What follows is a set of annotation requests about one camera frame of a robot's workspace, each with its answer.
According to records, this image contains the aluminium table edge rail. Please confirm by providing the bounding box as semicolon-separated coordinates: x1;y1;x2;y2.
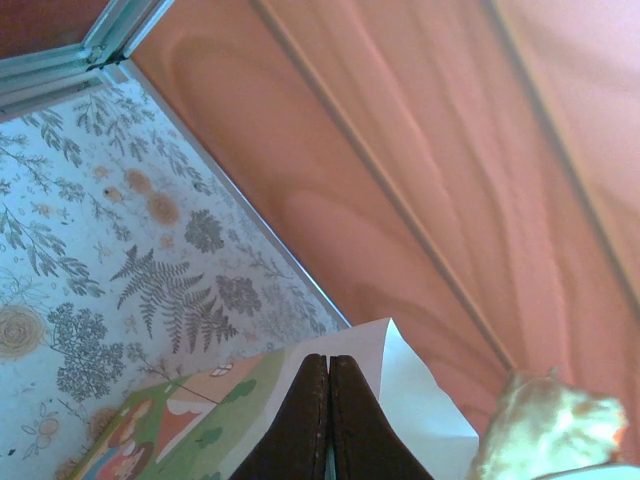
0;44;109;114
117;62;354;332

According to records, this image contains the aluminium frame post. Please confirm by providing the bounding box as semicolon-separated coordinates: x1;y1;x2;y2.
82;0;174;67

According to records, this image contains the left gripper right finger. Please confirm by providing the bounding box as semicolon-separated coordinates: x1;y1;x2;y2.
327;353;435;480

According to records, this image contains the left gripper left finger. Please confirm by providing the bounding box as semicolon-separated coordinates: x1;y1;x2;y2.
228;352;330;480

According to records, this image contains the round golden fake bun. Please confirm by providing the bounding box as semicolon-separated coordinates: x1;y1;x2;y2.
468;366;629;480

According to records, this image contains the illustrated paper gift bag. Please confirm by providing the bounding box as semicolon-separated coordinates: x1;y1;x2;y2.
74;317;481;480

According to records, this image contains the floral print tablecloth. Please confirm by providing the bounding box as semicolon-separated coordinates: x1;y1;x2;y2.
0;82;351;480

